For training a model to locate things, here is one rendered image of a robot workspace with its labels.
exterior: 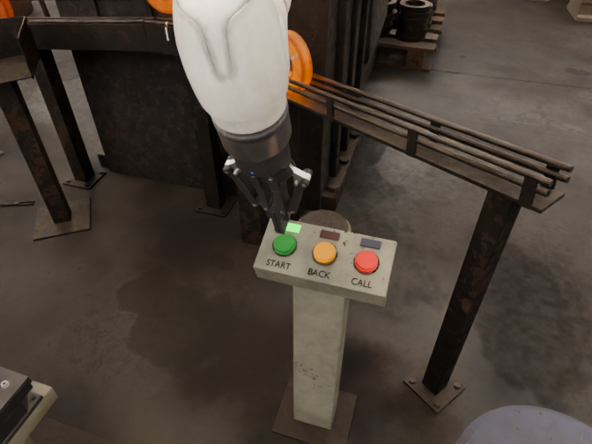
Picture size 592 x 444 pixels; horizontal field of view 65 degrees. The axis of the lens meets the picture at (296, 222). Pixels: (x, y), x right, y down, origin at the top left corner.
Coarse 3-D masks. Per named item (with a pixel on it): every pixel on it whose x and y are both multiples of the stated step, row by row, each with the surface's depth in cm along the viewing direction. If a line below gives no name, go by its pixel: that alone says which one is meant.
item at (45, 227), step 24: (0, 24) 143; (24, 24) 139; (0, 48) 147; (24, 48) 133; (0, 72) 141; (24, 72) 139; (0, 96) 144; (24, 120) 150; (24, 144) 155; (48, 168) 164; (48, 192) 169; (48, 216) 181; (72, 216) 181
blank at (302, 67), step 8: (288, 32) 115; (288, 40) 114; (296, 40) 113; (296, 48) 113; (304, 48) 113; (296, 56) 114; (304, 56) 113; (296, 64) 115; (304, 64) 114; (312, 64) 115; (296, 72) 117; (304, 72) 115; (312, 72) 116; (304, 80) 116
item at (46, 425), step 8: (40, 424) 118; (48, 424) 118; (56, 424) 118; (32, 432) 117; (40, 432) 117; (48, 432) 117; (56, 432) 117; (64, 432) 117; (72, 432) 117; (80, 432) 117; (32, 440) 97; (40, 440) 115; (48, 440) 115; (56, 440) 115; (64, 440) 115; (72, 440) 115; (80, 440) 115; (88, 440) 115; (96, 440) 115; (104, 440) 115
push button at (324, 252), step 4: (320, 244) 83; (324, 244) 82; (328, 244) 82; (316, 248) 82; (320, 248) 82; (324, 248) 82; (328, 248) 82; (332, 248) 82; (316, 252) 82; (320, 252) 82; (324, 252) 82; (328, 252) 82; (332, 252) 82; (316, 256) 82; (320, 256) 81; (324, 256) 81; (328, 256) 81; (332, 256) 81; (316, 260) 82; (320, 260) 81; (324, 260) 81; (328, 260) 81; (332, 260) 82
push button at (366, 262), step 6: (360, 252) 81; (366, 252) 81; (372, 252) 81; (360, 258) 80; (366, 258) 80; (372, 258) 80; (360, 264) 80; (366, 264) 80; (372, 264) 80; (360, 270) 80; (366, 270) 79; (372, 270) 80
